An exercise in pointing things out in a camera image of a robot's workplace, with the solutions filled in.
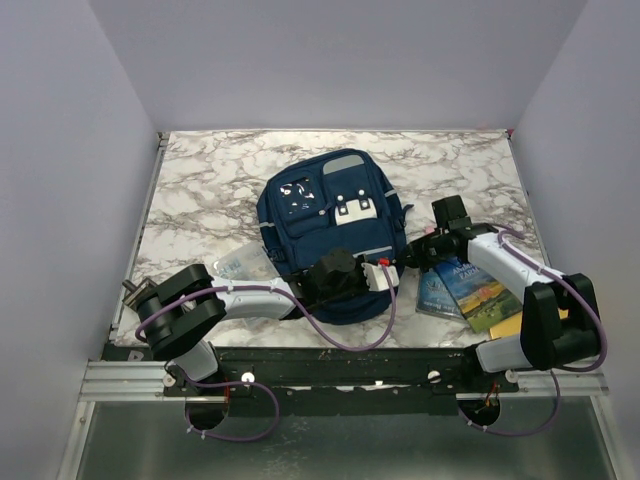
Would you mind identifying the navy blue student backpack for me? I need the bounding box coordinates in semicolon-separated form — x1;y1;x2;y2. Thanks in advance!
257;149;409;325

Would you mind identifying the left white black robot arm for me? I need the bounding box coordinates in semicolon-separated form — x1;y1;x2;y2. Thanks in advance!
134;248;373;395

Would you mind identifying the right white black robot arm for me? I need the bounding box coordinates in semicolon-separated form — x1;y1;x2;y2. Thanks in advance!
396;195;608;392

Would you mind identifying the dark blue hardcover book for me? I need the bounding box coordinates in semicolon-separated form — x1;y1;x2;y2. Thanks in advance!
416;270;463;320

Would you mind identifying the Animal Farm blue book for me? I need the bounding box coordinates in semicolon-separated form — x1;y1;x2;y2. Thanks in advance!
434;258;522;333

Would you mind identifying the clear plastic parts box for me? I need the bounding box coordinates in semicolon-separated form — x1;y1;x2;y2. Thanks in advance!
213;242;279;281

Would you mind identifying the yellow notebook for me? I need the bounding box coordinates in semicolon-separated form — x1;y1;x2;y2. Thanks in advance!
488;307;571;344

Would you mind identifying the metal table clamp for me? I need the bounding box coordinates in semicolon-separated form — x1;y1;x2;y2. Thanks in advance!
122;277;157;310

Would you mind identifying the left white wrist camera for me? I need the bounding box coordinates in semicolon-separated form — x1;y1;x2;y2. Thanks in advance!
362;258;400;292

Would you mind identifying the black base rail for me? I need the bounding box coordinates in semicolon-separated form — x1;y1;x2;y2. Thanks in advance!
101;344;521;417

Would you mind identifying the aluminium extrusion frame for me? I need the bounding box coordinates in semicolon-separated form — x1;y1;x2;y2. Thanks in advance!
79;361;610;402

